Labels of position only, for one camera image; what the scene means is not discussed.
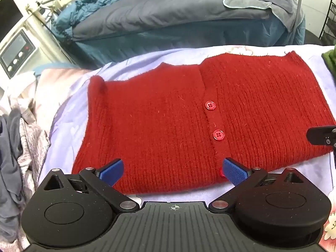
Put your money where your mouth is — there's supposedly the red knit cardigan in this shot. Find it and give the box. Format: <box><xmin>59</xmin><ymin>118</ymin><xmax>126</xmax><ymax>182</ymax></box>
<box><xmin>72</xmin><ymin>52</ymin><xmax>335</xmax><ymax>194</ymax></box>

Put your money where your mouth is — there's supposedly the grey clothes pile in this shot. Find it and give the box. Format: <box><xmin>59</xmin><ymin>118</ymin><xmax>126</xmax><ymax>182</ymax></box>
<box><xmin>1</xmin><ymin>108</ymin><xmax>50</xmax><ymax>243</ymax></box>

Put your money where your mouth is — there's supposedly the green folded garment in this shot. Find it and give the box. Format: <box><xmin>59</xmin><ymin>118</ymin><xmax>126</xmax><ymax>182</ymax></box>
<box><xmin>321</xmin><ymin>46</ymin><xmax>336</xmax><ymax>77</ymax></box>

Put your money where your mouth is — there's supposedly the teal blue blanket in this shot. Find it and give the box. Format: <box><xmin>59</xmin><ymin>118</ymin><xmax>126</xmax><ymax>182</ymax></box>
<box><xmin>52</xmin><ymin>0</ymin><xmax>305</xmax><ymax>66</ymax></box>

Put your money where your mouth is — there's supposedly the white appliance with display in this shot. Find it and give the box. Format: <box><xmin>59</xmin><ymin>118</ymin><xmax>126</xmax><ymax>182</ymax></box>
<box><xmin>1</xmin><ymin>28</ymin><xmax>37</xmax><ymax>79</ymax></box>

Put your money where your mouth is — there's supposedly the grey duvet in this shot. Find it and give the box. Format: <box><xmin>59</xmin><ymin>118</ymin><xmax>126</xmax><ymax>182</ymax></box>
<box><xmin>72</xmin><ymin>0</ymin><xmax>295</xmax><ymax>44</ymax></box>

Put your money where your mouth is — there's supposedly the black wire rack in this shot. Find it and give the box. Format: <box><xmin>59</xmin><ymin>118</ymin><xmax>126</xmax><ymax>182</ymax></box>
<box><xmin>319</xmin><ymin>0</ymin><xmax>336</xmax><ymax>46</ymax></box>

